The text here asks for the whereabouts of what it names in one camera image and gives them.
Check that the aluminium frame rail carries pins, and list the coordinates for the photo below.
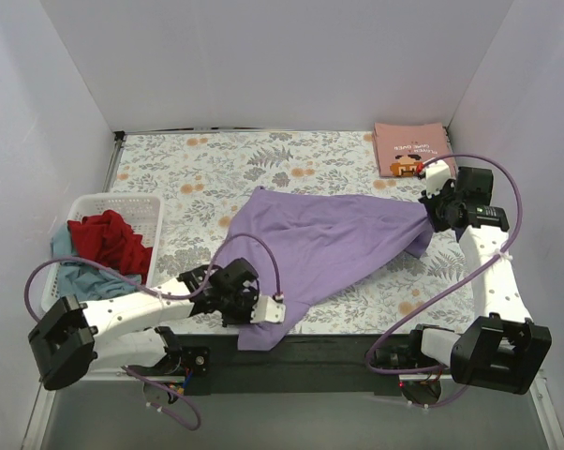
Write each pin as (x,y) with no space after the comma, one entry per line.
(108,410)

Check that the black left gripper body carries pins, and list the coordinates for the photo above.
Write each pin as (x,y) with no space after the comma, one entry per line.
(238,317)

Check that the purple t shirt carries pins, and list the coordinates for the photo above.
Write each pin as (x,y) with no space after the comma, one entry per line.
(311,247)

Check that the floral tablecloth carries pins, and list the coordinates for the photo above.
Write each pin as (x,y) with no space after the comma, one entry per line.
(204,179)

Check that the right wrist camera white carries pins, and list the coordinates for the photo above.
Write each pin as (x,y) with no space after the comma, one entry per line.
(435,174)

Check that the white plastic laundry basket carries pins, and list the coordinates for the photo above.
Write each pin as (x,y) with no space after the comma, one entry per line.
(143,212)

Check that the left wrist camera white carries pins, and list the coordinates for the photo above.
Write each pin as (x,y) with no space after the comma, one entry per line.
(267,310)

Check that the red t shirt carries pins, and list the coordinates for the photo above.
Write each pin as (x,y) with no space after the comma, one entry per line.
(108,240)

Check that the blue t shirt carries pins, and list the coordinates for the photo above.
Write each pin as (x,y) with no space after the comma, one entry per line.
(83,281)

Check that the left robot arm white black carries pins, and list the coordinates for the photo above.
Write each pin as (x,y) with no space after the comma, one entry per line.
(74,338)

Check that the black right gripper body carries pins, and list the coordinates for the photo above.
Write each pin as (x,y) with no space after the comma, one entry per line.
(435,212)

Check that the folded pink printed t shirt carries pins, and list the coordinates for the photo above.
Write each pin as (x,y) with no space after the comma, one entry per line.
(400,150)

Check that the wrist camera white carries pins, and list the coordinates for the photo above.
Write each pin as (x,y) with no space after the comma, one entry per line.
(435,174)
(267,310)

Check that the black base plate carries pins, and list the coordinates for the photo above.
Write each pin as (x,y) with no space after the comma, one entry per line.
(298,364)

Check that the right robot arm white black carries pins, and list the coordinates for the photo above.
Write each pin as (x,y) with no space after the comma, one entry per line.
(502,349)

